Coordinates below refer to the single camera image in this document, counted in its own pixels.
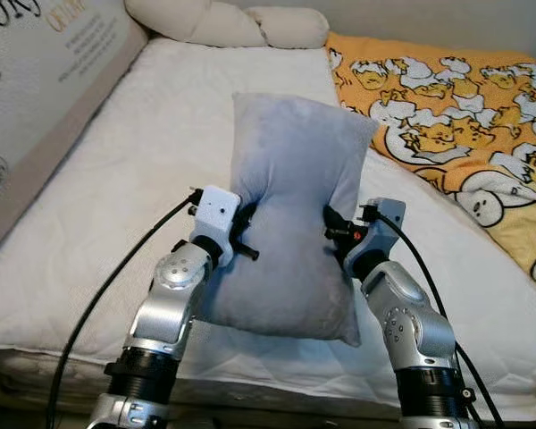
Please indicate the white quilted mattress topper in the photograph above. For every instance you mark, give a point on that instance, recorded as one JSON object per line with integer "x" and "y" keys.
{"x": 116, "y": 223}

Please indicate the grey patterned mattress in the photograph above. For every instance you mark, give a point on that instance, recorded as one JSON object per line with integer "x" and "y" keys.
{"x": 36, "y": 375}

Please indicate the yellow duck print blanket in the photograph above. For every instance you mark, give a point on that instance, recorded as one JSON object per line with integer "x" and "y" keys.
{"x": 456, "y": 125}

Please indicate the cream knotted bolster cushion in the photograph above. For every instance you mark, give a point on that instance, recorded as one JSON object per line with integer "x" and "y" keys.
{"x": 205, "y": 22}

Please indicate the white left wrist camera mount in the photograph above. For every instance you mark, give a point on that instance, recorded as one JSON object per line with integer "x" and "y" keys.
{"x": 216, "y": 214}

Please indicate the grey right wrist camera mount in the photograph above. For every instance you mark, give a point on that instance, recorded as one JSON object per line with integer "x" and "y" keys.
{"x": 380, "y": 234}

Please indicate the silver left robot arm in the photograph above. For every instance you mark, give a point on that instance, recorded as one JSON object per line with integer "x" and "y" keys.
{"x": 165, "y": 304}

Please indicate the grey plush pillow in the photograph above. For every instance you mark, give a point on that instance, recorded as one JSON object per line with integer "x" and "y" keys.
{"x": 290, "y": 188}

